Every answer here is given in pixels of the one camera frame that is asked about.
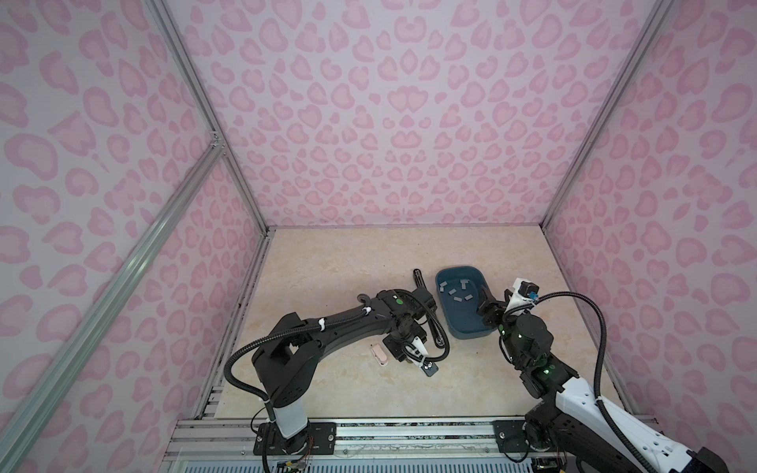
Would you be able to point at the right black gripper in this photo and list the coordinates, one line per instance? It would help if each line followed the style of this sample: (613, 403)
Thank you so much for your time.
(498, 309)

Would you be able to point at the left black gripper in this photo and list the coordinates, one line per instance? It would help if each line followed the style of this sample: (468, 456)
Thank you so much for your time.
(397, 348)

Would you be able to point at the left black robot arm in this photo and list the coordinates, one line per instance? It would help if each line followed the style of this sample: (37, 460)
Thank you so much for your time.
(287, 361)

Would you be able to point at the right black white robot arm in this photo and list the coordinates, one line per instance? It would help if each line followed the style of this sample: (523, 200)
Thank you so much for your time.
(572, 414)

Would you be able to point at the pink small stapler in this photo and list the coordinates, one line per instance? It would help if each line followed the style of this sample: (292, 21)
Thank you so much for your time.
(379, 354)

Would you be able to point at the teal plastic tray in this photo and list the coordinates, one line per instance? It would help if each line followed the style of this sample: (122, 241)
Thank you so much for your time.
(462, 318)

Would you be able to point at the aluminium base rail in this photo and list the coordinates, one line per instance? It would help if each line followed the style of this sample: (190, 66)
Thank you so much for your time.
(452, 444)

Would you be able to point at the aluminium frame diagonal bar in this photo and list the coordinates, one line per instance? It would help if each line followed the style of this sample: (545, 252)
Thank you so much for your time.
(34, 413)

